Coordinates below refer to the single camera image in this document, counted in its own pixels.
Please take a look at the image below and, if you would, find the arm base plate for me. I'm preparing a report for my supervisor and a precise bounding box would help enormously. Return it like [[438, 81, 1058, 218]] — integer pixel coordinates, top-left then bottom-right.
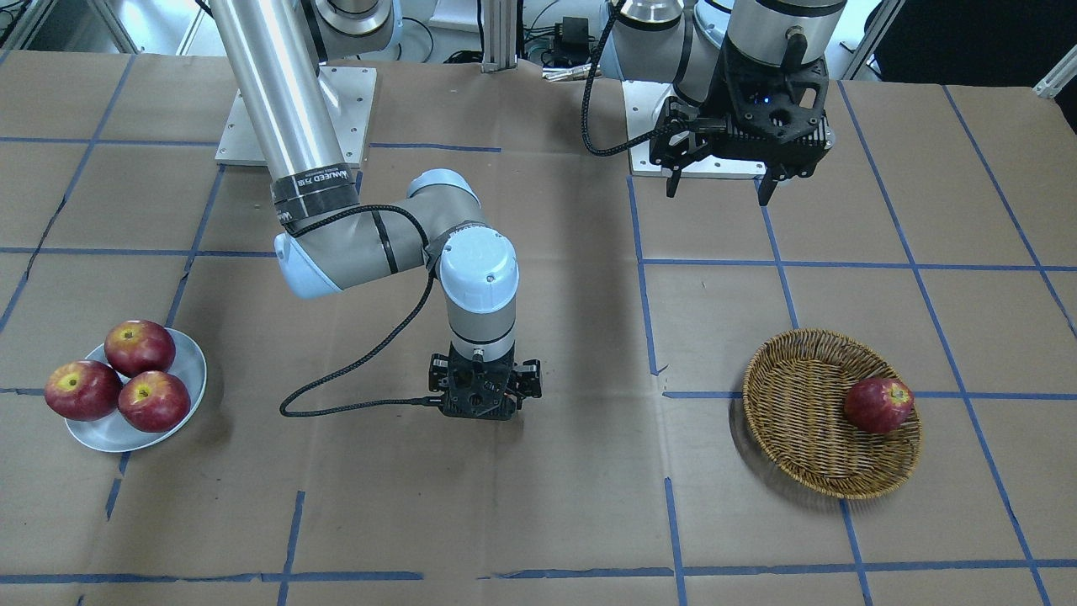
[[623, 80, 767, 179], [215, 66, 379, 170]]

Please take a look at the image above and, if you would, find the black power adapter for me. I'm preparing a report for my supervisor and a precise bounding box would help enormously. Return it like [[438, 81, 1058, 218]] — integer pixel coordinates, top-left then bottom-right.
[[554, 16, 590, 54]]

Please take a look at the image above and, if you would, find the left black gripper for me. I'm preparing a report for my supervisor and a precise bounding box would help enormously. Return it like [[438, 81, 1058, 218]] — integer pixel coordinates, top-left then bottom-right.
[[649, 42, 834, 207]]

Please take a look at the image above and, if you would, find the aluminium frame post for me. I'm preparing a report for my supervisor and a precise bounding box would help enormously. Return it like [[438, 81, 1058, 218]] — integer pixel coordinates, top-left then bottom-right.
[[480, 1, 522, 74]]

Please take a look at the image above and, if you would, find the black braided cable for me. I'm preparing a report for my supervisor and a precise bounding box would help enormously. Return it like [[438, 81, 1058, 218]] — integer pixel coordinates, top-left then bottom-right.
[[279, 202, 447, 418]]

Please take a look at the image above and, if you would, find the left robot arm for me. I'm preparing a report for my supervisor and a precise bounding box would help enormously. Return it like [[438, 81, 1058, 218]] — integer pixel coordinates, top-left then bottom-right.
[[581, 1, 847, 206]]

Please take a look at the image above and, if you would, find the dark red apple in basket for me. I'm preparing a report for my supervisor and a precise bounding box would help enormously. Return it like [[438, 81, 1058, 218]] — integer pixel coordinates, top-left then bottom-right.
[[843, 377, 915, 434]]

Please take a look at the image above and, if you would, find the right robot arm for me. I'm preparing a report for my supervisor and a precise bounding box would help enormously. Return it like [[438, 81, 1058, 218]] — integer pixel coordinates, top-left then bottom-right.
[[204, 1, 542, 419]]

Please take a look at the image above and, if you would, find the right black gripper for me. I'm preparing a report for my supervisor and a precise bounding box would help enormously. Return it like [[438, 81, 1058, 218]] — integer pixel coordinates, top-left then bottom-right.
[[428, 348, 541, 419]]

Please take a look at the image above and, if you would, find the red apple on plate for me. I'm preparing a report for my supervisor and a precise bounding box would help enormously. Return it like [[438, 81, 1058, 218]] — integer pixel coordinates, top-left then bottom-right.
[[103, 321, 177, 377], [118, 371, 192, 433], [44, 360, 123, 422]]

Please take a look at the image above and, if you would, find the woven wicker basket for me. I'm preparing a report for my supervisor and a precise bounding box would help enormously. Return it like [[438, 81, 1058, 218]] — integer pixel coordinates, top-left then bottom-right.
[[741, 327, 923, 501]]

